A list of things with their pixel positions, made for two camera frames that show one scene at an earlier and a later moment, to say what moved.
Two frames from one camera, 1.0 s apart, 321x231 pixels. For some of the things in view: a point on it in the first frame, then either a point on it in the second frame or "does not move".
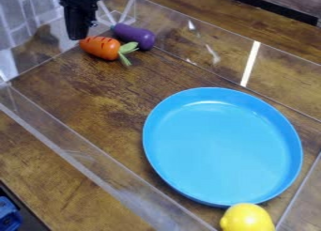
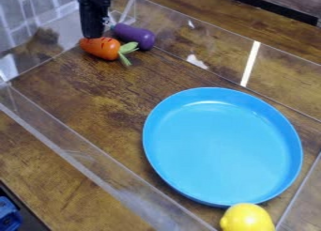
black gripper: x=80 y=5 → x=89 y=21
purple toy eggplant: x=133 y=35 does not move
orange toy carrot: x=107 y=48 does not move
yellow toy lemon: x=246 y=217 does not move
